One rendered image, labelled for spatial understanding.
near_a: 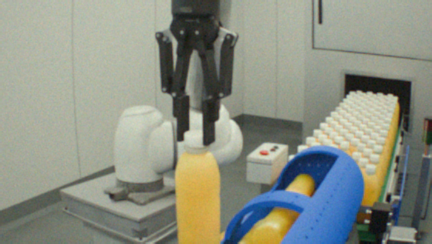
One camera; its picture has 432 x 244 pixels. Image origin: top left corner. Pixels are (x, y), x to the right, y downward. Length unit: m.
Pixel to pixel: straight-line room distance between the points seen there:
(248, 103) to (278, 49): 0.88
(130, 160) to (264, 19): 5.01
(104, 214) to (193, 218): 0.69
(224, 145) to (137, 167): 0.27
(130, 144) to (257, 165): 0.56
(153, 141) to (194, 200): 0.67
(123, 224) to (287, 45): 5.00
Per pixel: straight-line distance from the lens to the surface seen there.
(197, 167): 0.74
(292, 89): 6.21
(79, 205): 1.51
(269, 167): 1.77
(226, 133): 1.44
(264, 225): 1.02
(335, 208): 1.16
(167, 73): 0.75
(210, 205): 0.77
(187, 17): 0.72
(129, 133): 1.41
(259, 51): 6.35
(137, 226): 1.35
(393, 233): 1.78
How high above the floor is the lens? 1.66
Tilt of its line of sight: 14 degrees down
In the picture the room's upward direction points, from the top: straight up
